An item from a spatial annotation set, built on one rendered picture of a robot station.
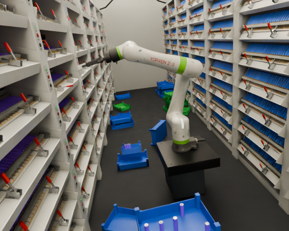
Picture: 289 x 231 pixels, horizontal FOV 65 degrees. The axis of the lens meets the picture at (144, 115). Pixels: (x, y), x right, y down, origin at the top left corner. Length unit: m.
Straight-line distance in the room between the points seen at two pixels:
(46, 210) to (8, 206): 0.27
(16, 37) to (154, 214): 0.99
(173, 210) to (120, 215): 0.71
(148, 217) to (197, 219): 0.21
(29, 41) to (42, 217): 0.74
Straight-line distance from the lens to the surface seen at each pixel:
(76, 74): 1.83
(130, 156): 2.38
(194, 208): 1.15
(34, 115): 1.00
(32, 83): 1.17
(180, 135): 1.62
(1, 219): 0.80
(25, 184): 0.91
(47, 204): 1.10
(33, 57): 1.15
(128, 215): 1.75
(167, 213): 1.12
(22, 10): 1.16
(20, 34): 1.16
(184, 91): 1.71
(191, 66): 1.50
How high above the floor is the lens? 1.18
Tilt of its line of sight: 19 degrees down
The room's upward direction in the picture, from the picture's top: 7 degrees counter-clockwise
